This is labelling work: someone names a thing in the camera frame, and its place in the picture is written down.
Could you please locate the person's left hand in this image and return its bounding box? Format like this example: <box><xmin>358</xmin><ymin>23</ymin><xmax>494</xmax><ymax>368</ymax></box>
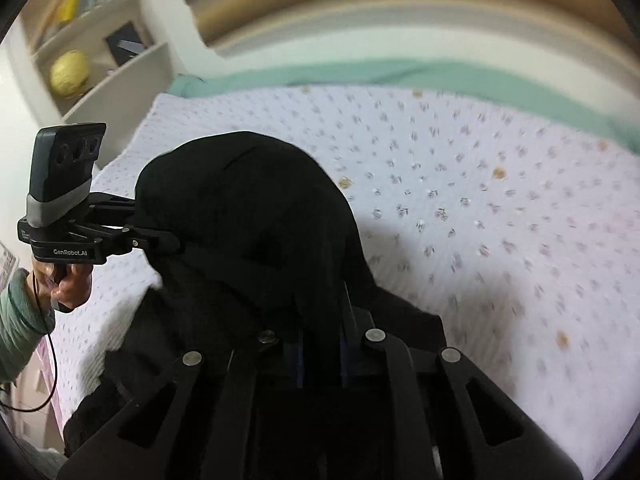
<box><xmin>25</xmin><ymin>260</ymin><xmax>93</xmax><ymax>311</ymax></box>

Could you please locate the black box on shelf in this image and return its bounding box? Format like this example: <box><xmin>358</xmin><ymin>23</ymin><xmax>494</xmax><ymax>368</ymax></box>
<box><xmin>104</xmin><ymin>21</ymin><xmax>148</xmax><ymax>66</ymax></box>

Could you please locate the green left sleeve forearm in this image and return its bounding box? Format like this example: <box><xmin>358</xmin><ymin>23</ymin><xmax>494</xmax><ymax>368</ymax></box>
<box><xmin>0</xmin><ymin>269</ymin><xmax>55</xmax><ymax>382</ymax></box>

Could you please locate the black jacket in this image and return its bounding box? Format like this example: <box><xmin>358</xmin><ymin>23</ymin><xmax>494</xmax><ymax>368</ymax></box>
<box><xmin>62</xmin><ymin>130</ymin><xmax>449</xmax><ymax>461</ymax></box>

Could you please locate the white bedside shelf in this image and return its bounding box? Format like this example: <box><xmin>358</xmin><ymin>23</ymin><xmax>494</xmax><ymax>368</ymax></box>
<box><xmin>3</xmin><ymin>0</ymin><xmax>183</xmax><ymax>167</ymax></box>

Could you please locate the black cable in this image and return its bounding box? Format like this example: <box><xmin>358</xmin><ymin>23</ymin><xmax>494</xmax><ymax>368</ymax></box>
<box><xmin>0</xmin><ymin>268</ymin><xmax>59</xmax><ymax>413</ymax></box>

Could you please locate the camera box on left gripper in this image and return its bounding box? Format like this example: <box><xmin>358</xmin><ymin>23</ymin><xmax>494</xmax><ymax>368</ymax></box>
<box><xmin>26</xmin><ymin>122</ymin><xmax>106</xmax><ymax>229</ymax></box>

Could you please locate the floral white bed quilt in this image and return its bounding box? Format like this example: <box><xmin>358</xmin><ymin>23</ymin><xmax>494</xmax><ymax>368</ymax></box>
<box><xmin>46</xmin><ymin>83</ymin><xmax>640</xmax><ymax>478</ymax></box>

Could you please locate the yellow ball on shelf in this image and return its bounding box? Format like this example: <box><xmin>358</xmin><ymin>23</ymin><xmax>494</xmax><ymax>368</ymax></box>
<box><xmin>49</xmin><ymin>50</ymin><xmax>90</xmax><ymax>99</ymax></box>

